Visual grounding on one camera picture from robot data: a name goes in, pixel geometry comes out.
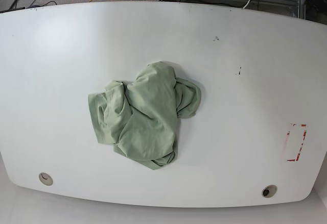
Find table cable grommet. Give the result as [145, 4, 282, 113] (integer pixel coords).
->
[39, 172, 53, 186]
[262, 185, 277, 198]

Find red tape rectangle marking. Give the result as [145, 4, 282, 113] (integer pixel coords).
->
[283, 123, 308, 162]

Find green t-shirt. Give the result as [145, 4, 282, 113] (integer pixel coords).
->
[88, 62, 201, 170]

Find right table cable grommet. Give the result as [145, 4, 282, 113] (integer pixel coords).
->
[262, 185, 277, 198]

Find left table cable grommet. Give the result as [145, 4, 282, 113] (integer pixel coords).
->
[39, 172, 53, 186]

